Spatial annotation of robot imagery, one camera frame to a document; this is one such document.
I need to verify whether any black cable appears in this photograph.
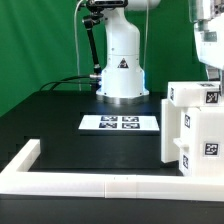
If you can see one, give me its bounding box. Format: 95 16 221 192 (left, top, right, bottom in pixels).
39 74 101 92

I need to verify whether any white cable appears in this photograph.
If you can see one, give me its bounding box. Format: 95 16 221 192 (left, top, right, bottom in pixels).
73 0 83 92

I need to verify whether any white door piece with knob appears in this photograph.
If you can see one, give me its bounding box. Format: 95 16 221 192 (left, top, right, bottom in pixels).
161 99 189 163

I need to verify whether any white U-shaped frame border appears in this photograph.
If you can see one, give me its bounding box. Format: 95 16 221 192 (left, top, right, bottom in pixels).
0 139 224 202

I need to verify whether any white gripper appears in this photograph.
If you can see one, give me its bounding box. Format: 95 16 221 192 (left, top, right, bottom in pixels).
194 18 224 94

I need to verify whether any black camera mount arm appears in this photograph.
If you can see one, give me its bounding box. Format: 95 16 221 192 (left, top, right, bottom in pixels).
82 0 102 74

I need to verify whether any white cabinet box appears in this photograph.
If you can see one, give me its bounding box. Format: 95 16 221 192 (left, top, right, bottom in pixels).
176 107 224 178

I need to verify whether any white flat panel with tags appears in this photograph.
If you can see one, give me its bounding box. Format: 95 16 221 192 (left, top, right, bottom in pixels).
79 115 159 131

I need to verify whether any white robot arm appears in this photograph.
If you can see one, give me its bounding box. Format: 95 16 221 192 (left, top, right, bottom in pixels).
77 0 224 104

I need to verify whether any white block with tags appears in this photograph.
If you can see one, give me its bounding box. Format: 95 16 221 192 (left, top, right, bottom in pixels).
167 81 224 107

